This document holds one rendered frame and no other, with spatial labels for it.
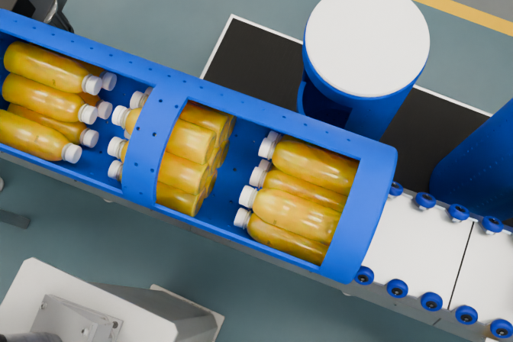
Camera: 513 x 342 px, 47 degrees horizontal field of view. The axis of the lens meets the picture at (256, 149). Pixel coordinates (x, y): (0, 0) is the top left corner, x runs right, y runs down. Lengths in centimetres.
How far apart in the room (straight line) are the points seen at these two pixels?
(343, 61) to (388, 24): 13
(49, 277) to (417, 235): 77
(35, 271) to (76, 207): 123
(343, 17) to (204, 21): 125
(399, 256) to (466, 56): 138
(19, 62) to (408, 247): 92
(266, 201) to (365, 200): 20
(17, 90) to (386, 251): 87
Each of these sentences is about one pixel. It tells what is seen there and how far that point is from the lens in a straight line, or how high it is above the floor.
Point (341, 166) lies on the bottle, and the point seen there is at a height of 114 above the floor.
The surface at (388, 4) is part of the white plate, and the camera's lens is 140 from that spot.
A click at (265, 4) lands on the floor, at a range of 256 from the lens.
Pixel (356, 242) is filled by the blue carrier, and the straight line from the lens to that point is 105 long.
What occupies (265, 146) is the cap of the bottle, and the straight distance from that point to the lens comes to 116.
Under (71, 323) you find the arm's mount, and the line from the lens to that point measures 103.
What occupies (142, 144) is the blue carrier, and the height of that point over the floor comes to 122.
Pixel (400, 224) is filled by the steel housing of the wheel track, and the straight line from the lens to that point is 136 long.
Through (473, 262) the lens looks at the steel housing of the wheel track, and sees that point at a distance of 139.
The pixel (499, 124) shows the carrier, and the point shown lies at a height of 84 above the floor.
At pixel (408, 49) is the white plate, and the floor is 104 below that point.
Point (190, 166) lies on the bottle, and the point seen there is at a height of 114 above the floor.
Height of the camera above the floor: 224
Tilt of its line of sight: 75 degrees down
